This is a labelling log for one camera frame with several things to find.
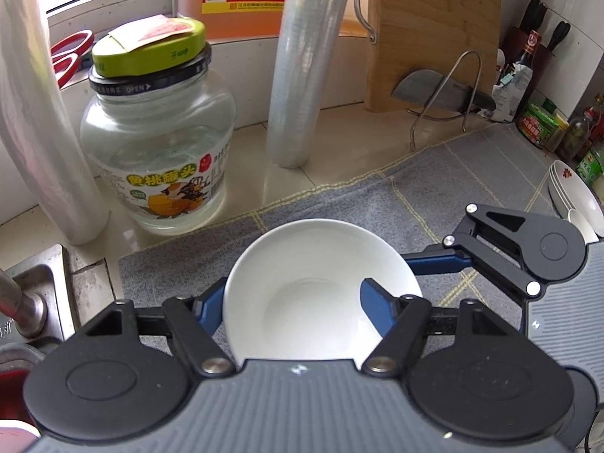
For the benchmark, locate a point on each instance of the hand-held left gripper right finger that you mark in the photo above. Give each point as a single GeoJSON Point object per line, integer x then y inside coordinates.
{"type": "Point", "coordinates": [377, 309]}

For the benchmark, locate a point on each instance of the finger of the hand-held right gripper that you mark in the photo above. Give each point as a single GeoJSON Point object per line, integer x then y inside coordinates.
{"type": "Point", "coordinates": [439, 263]}

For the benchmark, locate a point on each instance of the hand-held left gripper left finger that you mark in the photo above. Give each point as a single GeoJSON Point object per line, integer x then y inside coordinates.
{"type": "Point", "coordinates": [210, 309]}

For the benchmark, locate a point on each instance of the white plate with fruit print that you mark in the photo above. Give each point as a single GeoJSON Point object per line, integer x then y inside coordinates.
{"type": "Point", "coordinates": [550, 193]}
{"type": "Point", "coordinates": [580, 188]}

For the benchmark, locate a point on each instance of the grey and blue checked towel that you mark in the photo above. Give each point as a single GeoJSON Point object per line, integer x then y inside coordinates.
{"type": "Point", "coordinates": [330, 198]}

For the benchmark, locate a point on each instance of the green label bottle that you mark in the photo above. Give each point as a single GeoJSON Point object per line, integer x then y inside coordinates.
{"type": "Point", "coordinates": [592, 165]}

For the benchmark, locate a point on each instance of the steel sink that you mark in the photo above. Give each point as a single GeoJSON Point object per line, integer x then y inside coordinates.
{"type": "Point", "coordinates": [61, 283]}

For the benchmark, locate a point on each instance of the green lidded sauce jar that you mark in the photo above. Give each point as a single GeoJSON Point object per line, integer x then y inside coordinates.
{"type": "Point", "coordinates": [535, 127]}

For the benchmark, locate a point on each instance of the glass jar with green lid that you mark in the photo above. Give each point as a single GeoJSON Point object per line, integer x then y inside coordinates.
{"type": "Point", "coordinates": [155, 151]}

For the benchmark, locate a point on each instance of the small yellow lid jar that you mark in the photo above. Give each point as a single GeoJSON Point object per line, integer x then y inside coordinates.
{"type": "Point", "coordinates": [559, 137]}

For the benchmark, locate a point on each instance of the glass bottle with red cap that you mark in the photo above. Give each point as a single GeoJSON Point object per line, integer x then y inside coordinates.
{"type": "Point", "coordinates": [575, 137]}

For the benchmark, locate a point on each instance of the white packet bag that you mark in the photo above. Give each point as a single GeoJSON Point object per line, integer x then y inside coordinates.
{"type": "Point", "coordinates": [507, 99]}

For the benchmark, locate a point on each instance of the steel faucet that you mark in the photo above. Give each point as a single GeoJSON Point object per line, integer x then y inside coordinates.
{"type": "Point", "coordinates": [19, 302]}

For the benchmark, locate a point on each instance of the clear glass bottle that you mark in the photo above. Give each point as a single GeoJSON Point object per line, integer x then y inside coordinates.
{"type": "Point", "coordinates": [597, 120]}

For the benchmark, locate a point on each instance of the red basin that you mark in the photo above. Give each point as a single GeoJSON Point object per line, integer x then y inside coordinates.
{"type": "Point", "coordinates": [9, 387]}

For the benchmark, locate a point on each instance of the dark soy sauce bottle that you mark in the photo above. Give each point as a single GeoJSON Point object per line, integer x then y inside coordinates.
{"type": "Point", "coordinates": [528, 66]}

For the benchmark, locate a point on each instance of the brown knife block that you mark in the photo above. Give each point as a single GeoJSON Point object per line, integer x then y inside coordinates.
{"type": "Point", "coordinates": [549, 63]}

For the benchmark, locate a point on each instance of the cling film roll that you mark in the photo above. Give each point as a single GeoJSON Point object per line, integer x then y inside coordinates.
{"type": "Point", "coordinates": [42, 127]}
{"type": "Point", "coordinates": [302, 80]}

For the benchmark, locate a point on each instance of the bamboo cutting board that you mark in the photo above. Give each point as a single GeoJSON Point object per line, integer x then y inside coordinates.
{"type": "Point", "coordinates": [434, 23]}

